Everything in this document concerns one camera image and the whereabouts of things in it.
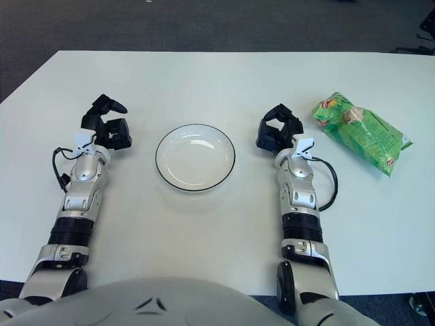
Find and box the grey robot torso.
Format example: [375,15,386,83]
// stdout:
[0,276,435,326]

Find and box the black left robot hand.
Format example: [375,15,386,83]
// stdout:
[72,94,133,158]

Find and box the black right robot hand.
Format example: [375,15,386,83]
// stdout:
[255,103,315,160]

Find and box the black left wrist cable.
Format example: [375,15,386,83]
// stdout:
[51,146,86,194]

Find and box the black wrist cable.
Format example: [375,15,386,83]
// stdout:
[314,156,339,211]
[51,146,86,194]

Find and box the grey caster wheel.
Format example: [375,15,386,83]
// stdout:
[409,293,435,312]

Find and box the green chip bag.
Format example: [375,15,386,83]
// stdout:
[311,91,415,178]

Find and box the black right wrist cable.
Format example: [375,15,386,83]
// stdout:
[314,156,339,211]

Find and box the white plate with black rim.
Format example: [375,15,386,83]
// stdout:
[155,124,236,194]

